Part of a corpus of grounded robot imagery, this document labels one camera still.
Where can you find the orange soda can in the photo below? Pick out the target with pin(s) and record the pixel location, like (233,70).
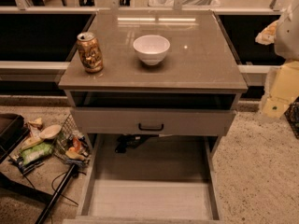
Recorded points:
(89,52)

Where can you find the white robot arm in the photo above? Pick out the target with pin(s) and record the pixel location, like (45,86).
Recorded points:
(287,33)

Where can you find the grey drawer cabinet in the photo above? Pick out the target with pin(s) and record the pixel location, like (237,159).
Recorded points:
(199,71)

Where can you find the grey closed upper drawer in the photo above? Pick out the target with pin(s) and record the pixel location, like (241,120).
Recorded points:
(176,122)

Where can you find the grey open lower drawer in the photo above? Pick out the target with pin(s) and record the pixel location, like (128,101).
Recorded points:
(166,180)

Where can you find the black object under cabinet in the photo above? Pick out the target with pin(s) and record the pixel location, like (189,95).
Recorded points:
(131,140)

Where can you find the white ceramic bowl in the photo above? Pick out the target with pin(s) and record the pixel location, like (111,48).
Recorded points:
(151,49)

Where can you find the small white bowl on floor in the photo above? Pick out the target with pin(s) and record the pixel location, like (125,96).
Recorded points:
(50,132)

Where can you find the green snack bag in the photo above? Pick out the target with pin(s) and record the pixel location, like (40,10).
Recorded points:
(36,152)

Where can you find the black pole on floor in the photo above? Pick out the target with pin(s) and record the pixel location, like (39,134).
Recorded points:
(57,193)

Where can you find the black bin at left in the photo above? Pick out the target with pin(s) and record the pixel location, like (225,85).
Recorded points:
(12,131)

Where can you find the black drawer handle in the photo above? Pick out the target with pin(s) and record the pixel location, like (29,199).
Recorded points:
(142,127)

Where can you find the wire mesh basket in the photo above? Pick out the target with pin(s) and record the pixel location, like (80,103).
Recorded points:
(71,146)

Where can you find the black wire basket right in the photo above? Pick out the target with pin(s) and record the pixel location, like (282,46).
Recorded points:
(292,116)

